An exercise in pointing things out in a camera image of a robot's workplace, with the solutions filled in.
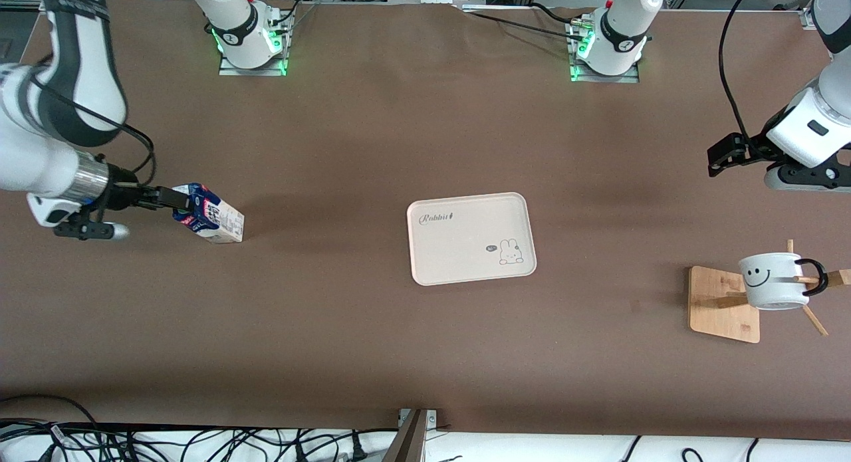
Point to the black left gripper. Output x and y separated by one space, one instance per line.
750 148

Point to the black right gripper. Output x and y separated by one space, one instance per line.
123 191

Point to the blue milk carton green cap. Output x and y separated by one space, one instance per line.
219 223

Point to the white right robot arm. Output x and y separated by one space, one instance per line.
26 156

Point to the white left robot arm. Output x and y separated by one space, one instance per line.
621 23

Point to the wooden cup rack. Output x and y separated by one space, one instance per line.
718 319

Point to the beige rabbit print tray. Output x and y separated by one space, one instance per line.
469 236

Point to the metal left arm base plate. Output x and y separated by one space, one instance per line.
631 78

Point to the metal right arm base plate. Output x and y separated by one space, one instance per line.
229 70

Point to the aluminium camera post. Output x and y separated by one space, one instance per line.
411 442

